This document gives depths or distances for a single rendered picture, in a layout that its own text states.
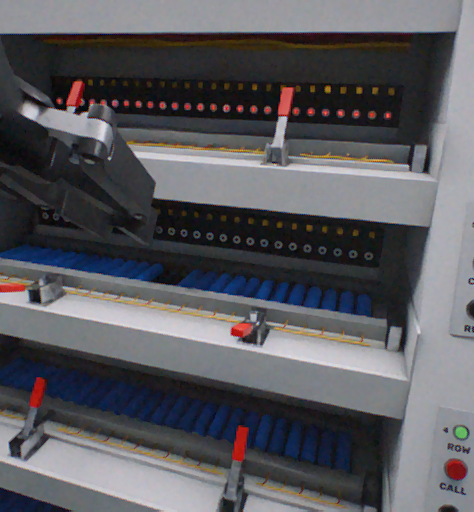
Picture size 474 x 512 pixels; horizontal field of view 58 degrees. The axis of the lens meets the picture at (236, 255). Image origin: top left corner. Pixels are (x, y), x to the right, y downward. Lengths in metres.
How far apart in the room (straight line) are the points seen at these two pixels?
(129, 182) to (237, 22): 0.31
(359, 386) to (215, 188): 0.25
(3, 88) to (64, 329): 0.39
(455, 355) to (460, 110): 0.23
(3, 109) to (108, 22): 0.40
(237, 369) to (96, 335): 0.17
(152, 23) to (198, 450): 0.51
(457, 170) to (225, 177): 0.22
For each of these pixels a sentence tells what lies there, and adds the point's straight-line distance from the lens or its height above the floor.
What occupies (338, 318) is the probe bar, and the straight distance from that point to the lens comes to 0.48.
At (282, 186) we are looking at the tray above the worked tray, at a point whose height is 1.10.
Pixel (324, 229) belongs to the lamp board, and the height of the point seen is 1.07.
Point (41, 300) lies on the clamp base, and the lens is 0.57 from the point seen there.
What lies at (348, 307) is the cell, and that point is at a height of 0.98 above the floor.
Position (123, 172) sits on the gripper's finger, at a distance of 0.24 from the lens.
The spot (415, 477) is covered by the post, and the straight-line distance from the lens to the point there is 0.48.
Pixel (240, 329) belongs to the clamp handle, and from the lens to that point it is 0.39.
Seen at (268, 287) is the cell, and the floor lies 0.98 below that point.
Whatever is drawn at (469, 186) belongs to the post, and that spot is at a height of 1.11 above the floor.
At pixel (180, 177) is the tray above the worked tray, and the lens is 0.48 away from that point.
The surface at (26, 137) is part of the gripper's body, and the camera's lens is 0.21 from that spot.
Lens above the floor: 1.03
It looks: 1 degrees down
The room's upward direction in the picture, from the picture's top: 8 degrees clockwise
